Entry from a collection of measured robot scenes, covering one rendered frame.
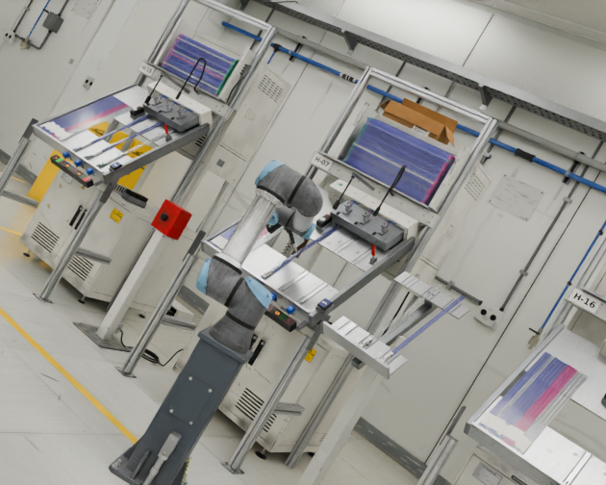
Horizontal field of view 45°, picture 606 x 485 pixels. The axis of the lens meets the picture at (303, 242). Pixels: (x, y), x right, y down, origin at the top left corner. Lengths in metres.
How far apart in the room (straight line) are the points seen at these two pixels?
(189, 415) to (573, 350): 1.55
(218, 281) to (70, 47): 5.49
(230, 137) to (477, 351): 2.04
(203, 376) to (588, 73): 3.50
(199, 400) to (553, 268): 2.84
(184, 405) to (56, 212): 2.27
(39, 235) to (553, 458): 3.13
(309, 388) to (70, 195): 1.95
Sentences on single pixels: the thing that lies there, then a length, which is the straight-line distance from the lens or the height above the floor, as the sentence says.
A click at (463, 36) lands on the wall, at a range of 5.53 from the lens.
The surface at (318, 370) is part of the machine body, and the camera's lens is 3.35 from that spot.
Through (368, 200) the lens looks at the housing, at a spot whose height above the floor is 1.28.
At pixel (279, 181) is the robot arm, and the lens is 2.56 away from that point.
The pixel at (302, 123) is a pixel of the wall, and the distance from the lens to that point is 5.75.
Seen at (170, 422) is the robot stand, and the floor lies 0.23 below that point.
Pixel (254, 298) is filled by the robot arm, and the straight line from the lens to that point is 2.48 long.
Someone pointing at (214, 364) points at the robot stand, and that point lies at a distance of 2.51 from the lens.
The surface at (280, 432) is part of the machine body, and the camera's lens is 3.42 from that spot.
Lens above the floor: 1.06
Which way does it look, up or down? 2 degrees down
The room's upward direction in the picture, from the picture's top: 30 degrees clockwise
